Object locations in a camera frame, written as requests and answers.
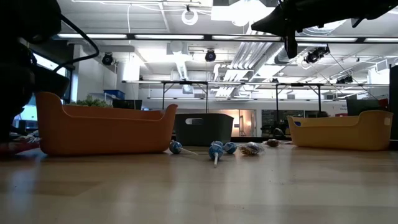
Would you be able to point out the overhead LED light bar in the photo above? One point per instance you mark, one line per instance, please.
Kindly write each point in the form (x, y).
(168, 36)

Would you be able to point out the green artificial potted plant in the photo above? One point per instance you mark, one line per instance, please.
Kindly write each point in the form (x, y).
(91, 102)

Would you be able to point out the teal plastic bin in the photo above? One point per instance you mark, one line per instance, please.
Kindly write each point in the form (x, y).
(205, 130)

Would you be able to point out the clear brown candy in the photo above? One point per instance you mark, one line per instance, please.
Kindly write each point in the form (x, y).
(273, 142)
(251, 149)

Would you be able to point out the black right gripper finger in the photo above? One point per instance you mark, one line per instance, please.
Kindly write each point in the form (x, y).
(272, 23)

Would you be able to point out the tall black panel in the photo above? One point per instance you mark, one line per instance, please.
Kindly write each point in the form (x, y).
(394, 102)

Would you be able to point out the black monitor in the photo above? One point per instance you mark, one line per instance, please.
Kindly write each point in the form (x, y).
(363, 107)
(127, 104)

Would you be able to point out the blue storage bin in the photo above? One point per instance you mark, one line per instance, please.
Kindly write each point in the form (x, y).
(114, 94)

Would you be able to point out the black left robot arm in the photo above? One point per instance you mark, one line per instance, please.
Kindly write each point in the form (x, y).
(12, 93)

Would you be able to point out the orange plastic bin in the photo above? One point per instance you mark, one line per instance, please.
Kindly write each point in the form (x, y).
(102, 133)

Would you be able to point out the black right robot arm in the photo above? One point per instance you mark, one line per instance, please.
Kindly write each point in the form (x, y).
(373, 7)

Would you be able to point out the black ceiling spotlight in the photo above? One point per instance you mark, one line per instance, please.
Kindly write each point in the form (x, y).
(210, 55)
(107, 59)
(343, 79)
(315, 55)

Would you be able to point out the long table black legs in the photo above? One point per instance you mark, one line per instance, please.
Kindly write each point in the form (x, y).
(186, 82)
(311, 84)

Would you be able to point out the yellow plastic bin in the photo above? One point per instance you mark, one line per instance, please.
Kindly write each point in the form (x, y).
(342, 133)

